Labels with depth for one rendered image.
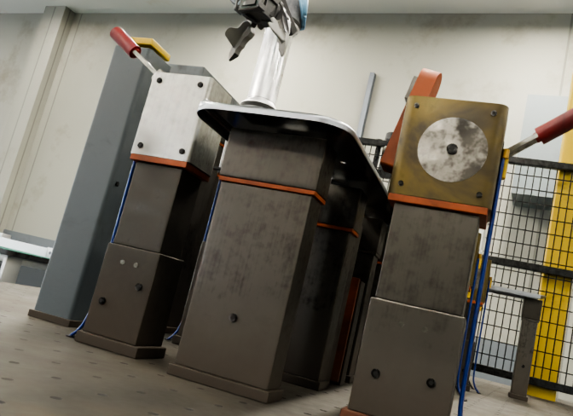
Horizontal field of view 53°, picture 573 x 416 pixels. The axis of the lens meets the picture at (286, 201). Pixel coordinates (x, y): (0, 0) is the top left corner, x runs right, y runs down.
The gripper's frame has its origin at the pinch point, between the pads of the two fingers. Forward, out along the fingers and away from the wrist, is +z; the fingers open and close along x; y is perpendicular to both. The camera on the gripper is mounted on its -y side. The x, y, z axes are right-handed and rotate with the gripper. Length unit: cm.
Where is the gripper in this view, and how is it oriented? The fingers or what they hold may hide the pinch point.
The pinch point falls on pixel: (256, 60)
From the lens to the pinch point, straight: 130.0
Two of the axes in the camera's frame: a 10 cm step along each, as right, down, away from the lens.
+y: -5.6, -2.8, -7.8
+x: 8.0, 0.8, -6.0
